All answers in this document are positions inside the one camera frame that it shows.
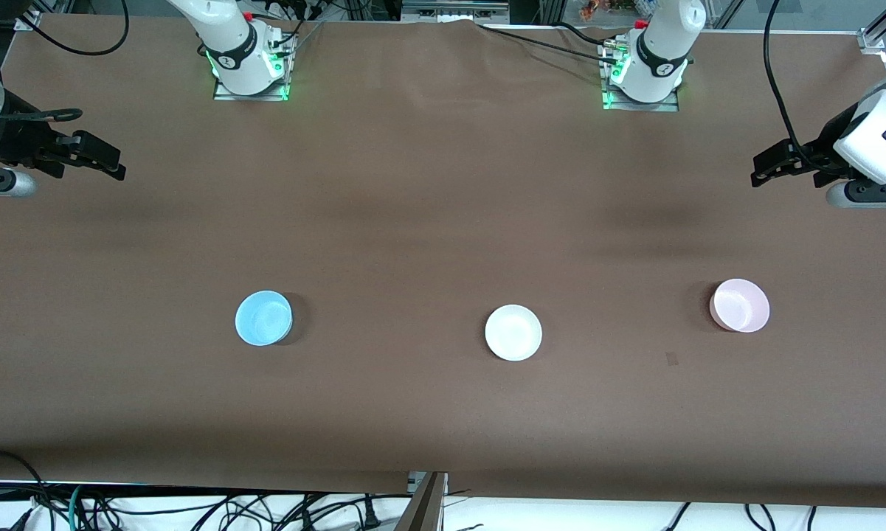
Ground black base cable bundle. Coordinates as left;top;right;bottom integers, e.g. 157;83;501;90
264;0;327;52

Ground brown table cover sheet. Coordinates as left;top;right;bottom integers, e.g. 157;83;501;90
0;13;886;510

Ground aluminium frame rail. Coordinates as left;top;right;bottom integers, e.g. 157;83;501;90
401;0;511;23

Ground white bowl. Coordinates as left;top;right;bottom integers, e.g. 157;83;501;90
485;304;543;362

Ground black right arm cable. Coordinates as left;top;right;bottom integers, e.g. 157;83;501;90
0;0;131;123

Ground aluminium frame post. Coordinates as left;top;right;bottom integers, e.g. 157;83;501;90
395;471;449;531

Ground blue bowl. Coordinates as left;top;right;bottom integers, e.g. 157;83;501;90
235;290;294;347

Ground thick black floor cable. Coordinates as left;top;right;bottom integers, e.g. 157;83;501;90
0;448;49;531

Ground colourful background objects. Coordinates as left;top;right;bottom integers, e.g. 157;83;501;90
579;0;654;21

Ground black cable on table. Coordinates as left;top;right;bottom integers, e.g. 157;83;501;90
476;21;620;60
539;21;613;51

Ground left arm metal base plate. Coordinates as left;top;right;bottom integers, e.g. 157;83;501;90
601;37;681;113

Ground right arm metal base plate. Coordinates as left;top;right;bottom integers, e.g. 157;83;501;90
212;29;294;102

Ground pink bowl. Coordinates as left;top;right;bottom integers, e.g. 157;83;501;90
709;278;771;333

